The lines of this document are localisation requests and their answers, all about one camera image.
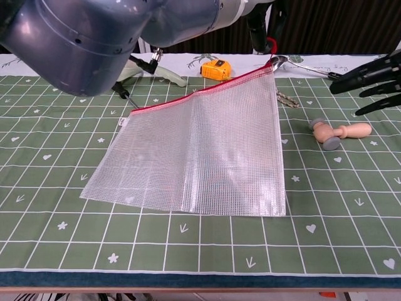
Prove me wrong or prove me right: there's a yellow tape measure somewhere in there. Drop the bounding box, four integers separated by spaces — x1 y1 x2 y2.
200 60 232 80

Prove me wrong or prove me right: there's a black handled screwdriver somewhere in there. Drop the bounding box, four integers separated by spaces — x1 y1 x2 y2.
112 82 139 110

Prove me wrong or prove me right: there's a metal spoon black handle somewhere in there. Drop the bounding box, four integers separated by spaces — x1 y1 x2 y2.
271 55 345 79

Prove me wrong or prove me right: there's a small wooden mallet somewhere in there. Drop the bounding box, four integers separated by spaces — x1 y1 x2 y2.
308 118 373 152

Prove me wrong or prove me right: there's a metal chain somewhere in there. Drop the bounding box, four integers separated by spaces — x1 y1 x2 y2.
275 88 299 108

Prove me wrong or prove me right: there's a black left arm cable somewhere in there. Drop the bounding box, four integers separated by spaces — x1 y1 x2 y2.
130 48 164 75

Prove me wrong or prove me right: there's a clear zipper mesh pouch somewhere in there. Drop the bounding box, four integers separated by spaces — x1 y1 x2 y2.
79 36 288 217

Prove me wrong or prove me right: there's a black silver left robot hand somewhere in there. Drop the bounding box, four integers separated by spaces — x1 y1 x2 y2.
246 0 291 56

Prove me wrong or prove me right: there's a green grid tablecloth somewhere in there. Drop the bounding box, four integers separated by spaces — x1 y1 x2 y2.
0 51 401 280

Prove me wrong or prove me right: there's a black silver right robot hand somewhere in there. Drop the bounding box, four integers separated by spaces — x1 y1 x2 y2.
328 48 401 117

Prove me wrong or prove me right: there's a pale green lint roller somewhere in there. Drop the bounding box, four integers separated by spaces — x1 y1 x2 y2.
117 55 188 87

